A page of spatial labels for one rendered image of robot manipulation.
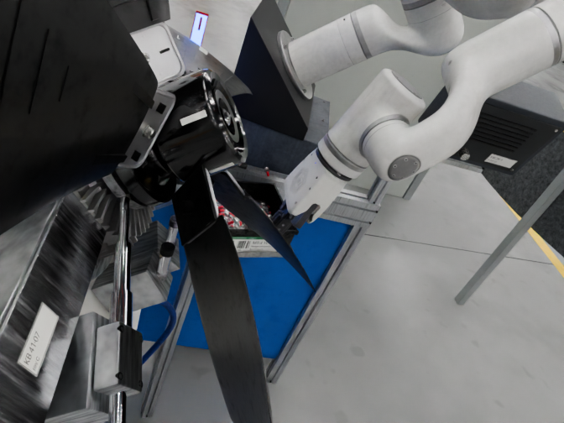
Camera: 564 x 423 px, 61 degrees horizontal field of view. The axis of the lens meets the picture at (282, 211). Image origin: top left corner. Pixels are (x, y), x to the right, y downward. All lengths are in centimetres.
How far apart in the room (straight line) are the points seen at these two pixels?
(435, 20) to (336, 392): 133
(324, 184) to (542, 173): 175
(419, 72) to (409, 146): 212
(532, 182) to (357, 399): 123
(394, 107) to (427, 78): 210
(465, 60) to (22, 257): 60
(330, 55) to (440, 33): 26
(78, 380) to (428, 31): 105
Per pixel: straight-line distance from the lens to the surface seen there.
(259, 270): 141
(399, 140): 67
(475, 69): 74
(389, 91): 71
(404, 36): 126
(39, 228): 52
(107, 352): 48
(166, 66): 61
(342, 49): 125
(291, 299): 151
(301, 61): 127
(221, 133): 54
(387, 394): 205
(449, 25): 126
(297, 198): 77
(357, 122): 72
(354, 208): 126
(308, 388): 190
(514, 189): 248
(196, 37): 102
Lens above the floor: 150
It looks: 36 degrees down
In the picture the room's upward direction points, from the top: 24 degrees clockwise
